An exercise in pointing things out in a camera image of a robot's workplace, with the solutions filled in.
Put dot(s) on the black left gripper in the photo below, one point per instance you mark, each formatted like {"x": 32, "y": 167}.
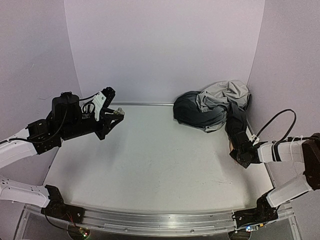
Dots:
{"x": 106, "y": 126}

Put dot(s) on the small nail polish bottle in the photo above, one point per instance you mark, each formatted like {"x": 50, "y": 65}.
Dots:
{"x": 119, "y": 111}

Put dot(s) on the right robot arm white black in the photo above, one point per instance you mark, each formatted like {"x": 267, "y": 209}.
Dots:
{"x": 293, "y": 149}

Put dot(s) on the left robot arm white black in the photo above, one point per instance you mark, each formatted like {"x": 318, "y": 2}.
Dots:
{"x": 70, "y": 117}

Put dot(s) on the grey crumpled cloth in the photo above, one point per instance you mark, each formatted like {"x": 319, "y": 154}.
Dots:
{"x": 208, "y": 109}

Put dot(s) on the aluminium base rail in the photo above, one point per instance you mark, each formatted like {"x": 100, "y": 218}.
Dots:
{"x": 167, "y": 224}

